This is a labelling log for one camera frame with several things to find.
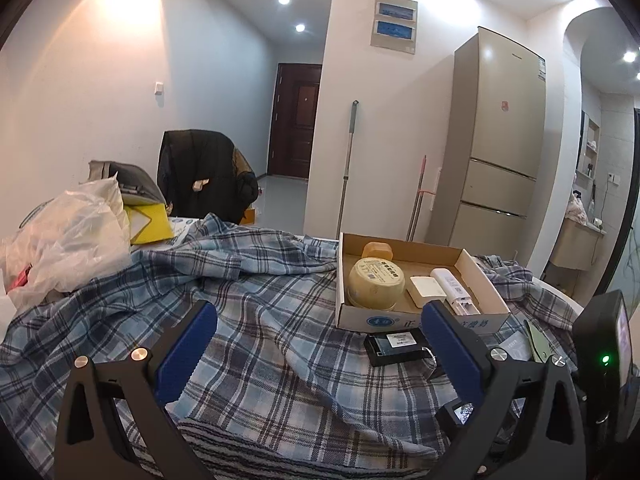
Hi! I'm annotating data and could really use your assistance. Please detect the light green pouch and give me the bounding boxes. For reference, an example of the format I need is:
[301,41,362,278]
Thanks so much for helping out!
[525,320,555,363]

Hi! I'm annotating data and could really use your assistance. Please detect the light blue packet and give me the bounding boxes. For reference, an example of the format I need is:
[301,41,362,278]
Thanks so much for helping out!
[499,332,533,361]

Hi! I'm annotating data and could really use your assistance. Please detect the black rectangular device box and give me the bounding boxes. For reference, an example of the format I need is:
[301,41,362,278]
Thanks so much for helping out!
[363,328,435,367]

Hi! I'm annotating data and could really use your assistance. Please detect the beige sink cabinet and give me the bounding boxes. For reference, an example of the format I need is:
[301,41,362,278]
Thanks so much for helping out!
[550,218,606,271]

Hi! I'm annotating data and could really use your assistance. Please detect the white remote control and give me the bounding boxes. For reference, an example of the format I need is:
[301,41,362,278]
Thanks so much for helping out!
[431,268,480,316]

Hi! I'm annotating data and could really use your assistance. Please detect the pink plastic bag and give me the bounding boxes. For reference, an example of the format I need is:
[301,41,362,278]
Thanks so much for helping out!
[565,193,589,226]

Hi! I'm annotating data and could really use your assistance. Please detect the white square box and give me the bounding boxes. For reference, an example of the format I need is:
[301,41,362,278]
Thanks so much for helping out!
[406,275,447,309]

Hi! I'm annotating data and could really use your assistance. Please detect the blue plaid cloth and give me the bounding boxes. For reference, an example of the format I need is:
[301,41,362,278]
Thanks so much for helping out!
[0,212,584,480]

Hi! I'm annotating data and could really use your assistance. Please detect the shallow cardboard box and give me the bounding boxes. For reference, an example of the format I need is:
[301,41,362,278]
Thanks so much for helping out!
[335,233,510,335]

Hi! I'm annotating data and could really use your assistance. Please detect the white plastic bag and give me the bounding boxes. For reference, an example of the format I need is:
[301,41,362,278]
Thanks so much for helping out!
[1,177,131,312]

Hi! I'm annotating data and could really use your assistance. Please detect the round yellow tin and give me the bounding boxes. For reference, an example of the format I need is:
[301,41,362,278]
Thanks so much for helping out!
[346,257,405,310]

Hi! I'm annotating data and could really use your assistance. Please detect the yellow box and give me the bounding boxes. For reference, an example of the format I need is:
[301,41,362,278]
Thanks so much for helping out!
[125,204,174,245]

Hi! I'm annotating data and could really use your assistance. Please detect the beige three-door refrigerator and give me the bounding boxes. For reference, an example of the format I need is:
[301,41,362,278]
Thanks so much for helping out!
[425,27,546,259]

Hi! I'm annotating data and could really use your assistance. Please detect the orange amber block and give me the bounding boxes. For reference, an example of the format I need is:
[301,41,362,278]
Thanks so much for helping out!
[361,242,394,261]

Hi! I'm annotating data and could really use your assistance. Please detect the grey bag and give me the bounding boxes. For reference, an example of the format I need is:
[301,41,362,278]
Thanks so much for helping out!
[88,160,166,206]

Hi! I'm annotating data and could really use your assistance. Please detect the orange cardboard box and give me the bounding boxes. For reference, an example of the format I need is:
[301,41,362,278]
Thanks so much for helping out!
[241,207,257,226]

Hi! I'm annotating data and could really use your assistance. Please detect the chair with black jacket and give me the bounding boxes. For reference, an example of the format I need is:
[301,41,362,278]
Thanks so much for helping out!
[156,129,258,224]

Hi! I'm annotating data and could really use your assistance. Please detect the dark brown door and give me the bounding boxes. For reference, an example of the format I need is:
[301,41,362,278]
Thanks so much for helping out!
[267,63,322,179]

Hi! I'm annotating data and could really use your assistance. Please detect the red-handled broom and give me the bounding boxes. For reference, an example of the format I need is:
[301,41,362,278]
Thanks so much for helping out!
[406,155,432,242]

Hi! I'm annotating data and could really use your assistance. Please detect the wall electrical panel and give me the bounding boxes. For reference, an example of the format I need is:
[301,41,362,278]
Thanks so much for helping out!
[370,0,418,55]

